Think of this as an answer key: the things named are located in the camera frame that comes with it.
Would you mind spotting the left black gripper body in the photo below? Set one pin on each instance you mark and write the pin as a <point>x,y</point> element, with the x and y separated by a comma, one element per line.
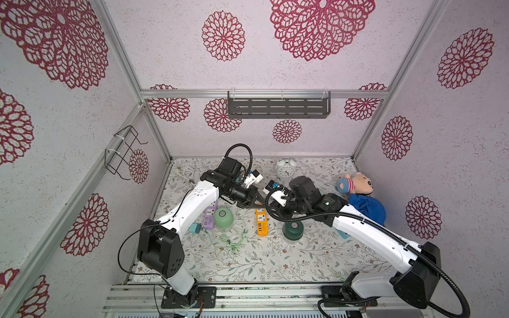
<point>244,197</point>

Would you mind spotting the dark green meat grinder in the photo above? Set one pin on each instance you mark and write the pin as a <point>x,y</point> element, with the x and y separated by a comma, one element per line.
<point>293,231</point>

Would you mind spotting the white twin-bell alarm clock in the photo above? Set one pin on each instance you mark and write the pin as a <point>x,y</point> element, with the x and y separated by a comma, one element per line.
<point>286,168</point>

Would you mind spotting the teal small charger adapter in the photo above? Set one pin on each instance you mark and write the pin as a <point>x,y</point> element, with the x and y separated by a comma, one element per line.
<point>195,228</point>

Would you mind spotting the blue cloth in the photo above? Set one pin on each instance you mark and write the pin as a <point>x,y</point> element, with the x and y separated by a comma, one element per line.
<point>369,207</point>

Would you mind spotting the pig plush toy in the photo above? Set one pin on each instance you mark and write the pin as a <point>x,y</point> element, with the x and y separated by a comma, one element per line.
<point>358,184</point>

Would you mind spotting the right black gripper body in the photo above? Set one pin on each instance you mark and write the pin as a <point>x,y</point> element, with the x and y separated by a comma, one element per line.
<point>278,195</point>

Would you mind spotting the orange power strip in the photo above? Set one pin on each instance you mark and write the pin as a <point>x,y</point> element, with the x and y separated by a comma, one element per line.
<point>262,222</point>

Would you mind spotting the grey wall shelf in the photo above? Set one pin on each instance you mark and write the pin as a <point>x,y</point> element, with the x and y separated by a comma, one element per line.
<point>279,105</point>

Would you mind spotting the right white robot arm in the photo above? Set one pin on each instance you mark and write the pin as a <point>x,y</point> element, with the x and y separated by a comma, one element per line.
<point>415,269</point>

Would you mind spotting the black wire rack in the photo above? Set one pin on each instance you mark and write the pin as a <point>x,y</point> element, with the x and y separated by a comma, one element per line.
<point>127,160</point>

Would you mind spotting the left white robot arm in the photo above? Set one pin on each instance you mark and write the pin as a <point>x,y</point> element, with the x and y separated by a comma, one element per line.
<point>160,242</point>

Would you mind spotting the light green meat grinder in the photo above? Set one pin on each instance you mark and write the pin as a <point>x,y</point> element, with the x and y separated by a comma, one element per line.
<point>223,218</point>

